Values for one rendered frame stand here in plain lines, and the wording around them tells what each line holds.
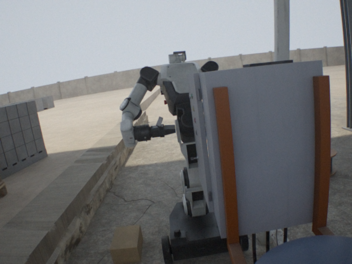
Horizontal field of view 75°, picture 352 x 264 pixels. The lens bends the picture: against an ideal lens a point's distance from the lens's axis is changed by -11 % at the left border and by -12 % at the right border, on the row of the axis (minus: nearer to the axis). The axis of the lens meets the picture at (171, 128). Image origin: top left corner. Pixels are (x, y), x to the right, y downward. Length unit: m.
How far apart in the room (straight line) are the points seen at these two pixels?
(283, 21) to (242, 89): 0.66
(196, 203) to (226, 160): 1.09
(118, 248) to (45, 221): 0.61
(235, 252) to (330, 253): 0.63
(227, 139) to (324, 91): 0.35
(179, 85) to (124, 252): 1.21
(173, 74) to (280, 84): 0.91
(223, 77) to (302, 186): 0.49
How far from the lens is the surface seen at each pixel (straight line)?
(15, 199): 2.80
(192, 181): 1.65
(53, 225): 2.11
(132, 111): 1.60
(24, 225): 2.23
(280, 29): 1.41
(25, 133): 3.95
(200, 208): 1.90
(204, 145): 1.05
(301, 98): 0.91
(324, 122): 0.92
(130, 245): 1.95
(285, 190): 0.98
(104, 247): 2.25
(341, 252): 0.36
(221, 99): 0.78
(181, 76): 1.64
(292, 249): 0.35
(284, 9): 1.42
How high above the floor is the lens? 1.25
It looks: 11 degrees down
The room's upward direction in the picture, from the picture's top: 8 degrees counter-clockwise
